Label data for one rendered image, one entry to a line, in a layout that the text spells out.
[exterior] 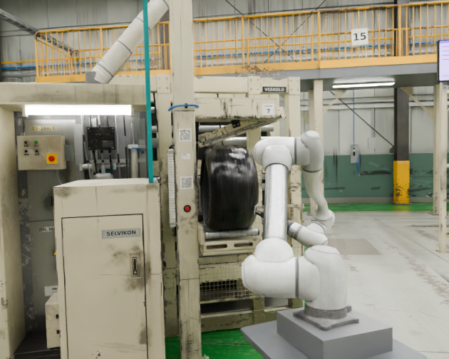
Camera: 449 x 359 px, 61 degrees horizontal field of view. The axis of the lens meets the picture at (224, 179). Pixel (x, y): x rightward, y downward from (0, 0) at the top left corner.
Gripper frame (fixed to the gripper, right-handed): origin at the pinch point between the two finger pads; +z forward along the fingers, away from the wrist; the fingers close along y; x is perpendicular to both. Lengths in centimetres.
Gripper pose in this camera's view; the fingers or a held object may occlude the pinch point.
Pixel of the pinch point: (261, 214)
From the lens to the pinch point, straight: 228.5
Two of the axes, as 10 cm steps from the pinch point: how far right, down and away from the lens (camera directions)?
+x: 6.0, -3.9, 7.0
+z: -7.9, -3.8, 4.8
